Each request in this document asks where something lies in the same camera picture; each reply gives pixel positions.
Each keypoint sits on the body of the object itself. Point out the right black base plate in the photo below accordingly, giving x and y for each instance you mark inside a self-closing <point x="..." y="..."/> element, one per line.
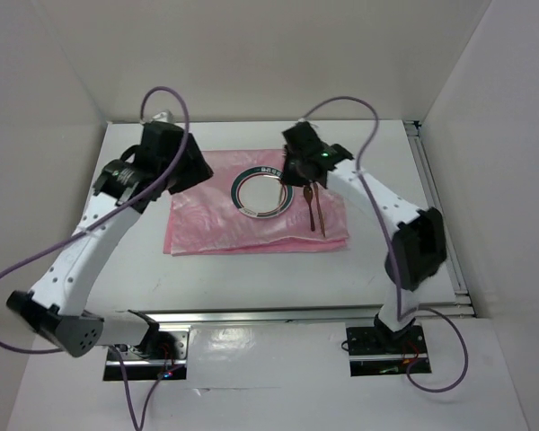
<point x="369" y="356"/>

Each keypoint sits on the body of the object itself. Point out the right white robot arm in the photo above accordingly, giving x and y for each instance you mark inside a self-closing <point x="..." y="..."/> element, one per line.
<point x="415" y="237"/>

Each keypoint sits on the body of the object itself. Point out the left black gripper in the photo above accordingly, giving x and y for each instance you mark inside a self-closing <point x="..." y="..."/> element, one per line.
<point x="198" y="169"/>

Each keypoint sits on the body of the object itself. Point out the copper fork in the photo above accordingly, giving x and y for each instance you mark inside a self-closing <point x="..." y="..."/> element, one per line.
<point x="282" y="195"/>

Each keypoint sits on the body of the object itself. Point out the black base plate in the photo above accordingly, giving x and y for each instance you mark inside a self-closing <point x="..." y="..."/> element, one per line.
<point x="168" y="359"/>
<point x="369" y="356"/>

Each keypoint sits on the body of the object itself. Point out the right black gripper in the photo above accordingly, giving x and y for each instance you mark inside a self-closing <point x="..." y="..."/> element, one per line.
<point x="287" y="178"/>

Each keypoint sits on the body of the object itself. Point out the copper knife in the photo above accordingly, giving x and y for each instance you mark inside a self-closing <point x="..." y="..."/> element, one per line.
<point x="319" y="208"/>

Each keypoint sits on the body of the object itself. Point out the copper spoon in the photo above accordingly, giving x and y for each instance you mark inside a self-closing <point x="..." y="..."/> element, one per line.
<point x="309" y="196"/>

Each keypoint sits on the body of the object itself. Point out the white plate green rim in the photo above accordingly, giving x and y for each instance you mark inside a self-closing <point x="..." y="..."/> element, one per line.
<point x="254" y="192"/>

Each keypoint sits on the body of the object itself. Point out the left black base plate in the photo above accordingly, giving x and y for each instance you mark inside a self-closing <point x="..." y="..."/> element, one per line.
<point x="168" y="359"/>

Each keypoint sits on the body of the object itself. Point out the aluminium front rail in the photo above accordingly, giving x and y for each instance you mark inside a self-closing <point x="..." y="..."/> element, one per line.
<point x="265" y="316"/>

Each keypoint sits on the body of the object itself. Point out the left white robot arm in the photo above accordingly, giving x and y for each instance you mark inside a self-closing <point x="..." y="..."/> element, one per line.
<point x="55" y="305"/>

